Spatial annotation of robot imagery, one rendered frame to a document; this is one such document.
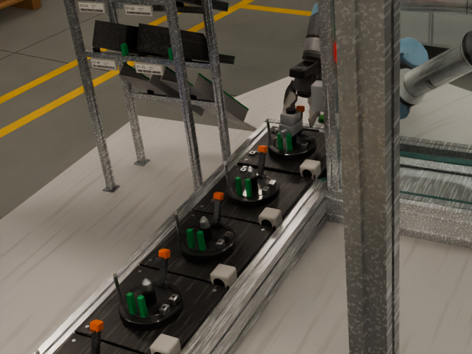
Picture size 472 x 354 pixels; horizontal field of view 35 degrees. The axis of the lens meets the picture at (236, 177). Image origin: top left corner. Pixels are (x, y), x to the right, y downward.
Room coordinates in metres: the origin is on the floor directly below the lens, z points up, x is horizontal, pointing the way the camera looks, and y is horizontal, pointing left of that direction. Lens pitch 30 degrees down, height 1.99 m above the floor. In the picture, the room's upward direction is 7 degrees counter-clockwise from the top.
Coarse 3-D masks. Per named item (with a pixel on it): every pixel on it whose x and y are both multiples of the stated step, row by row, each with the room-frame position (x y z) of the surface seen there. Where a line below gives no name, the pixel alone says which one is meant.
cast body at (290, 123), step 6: (288, 108) 1.90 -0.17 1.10; (294, 108) 1.89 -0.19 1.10; (282, 114) 1.88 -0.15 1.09; (288, 114) 1.87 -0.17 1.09; (294, 114) 1.87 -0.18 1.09; (300, 114) 1.89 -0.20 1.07; (282, 120) 1.88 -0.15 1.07; (288, 120) 1.87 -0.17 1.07; (294, 120) 1.86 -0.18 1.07; (300, 120) 1.89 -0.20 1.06; (282, 126) 1.87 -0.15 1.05; (288, 126) 1.86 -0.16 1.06; (294, 126) 1.86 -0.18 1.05; (300, 126) 1.89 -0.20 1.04; (282, 132) 1.85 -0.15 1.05; (288, 132) 1.86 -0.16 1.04; (294, 132) 1.86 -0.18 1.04
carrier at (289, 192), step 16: (224, 176) 1.78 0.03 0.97; (240, 176) 1.73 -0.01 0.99; (256, 176) 1.67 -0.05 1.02; (272, 176) 1.75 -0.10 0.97; (288, 176) 1.74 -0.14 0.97; (208, 192) 1.70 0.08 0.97; (224, 192) 1.69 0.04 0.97; (240, 192) 1.64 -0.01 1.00; (256, 192) 1.64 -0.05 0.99; (272, 192) 1.63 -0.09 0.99; (288, 192) 1.65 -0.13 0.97; (208, 208) 1.63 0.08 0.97; (224, 208) 1.62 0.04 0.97; (240, 208) 1.61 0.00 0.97; (256, 208) 1.60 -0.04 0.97; (272, 208) 1.59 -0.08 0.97; (288, 208) 1.58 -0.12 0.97; (272, 224) 1.51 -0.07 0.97
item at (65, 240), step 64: (128, 128) 2.40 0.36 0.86; (64, 192) 2.00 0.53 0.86; (128, 192) 1.95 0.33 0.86; (192, 192) 1.90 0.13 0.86; (0, 256) 1.69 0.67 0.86; (64, 256) 1.65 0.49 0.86; (128, 256) 1.61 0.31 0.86; (320, 256) 1.51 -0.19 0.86; (448, 256) 1.44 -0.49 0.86; (0, 320) 1.41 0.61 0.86; (64, 320) 1.38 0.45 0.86; (320, 320) 1.27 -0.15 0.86; (448, 320) 1.22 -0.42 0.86
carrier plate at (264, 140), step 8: (272, 128) 2.04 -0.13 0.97; (264, 136) 1.99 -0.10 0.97; (272, 136) 1.98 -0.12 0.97; (320, 136) 1.94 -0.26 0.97; (256, 144) 1.95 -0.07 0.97; (264, 144) 1.94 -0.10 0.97; (320, 144) 1.90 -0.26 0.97; (248, 152) 1.90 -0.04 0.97; (320, 152) 1.85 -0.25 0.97; (240, 160) 1.86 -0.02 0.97; (248, 160) 1.85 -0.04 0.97; (256, 160) 1.85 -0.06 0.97; (272, 160) 1.84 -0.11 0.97; (280, 160) 1.83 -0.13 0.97; (296, 160) 1.82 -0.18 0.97; (304, 160) 1.81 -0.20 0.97; (320, 160) 1.80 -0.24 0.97; (256, 168) 1.82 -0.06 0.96; (264, 168) 1.81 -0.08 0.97; (272, 168) 1.79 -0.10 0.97; (280, 168) 1.79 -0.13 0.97; (288, 168) 1.78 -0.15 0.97; (296, 168) 1.78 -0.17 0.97
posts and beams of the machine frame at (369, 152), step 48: (336, 0) 0.63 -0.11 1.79; (384, 0) 0.61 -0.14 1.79; (336, 48) 0.63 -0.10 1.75; (384, 48) 0.61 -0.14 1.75; (384, 96) 0.61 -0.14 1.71; (384, 144) 0.61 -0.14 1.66; (384, 192) 0.61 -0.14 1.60; (384, 240) 0.61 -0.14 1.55; (384, 288) 0.61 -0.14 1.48; (384, 336) 0.61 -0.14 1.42
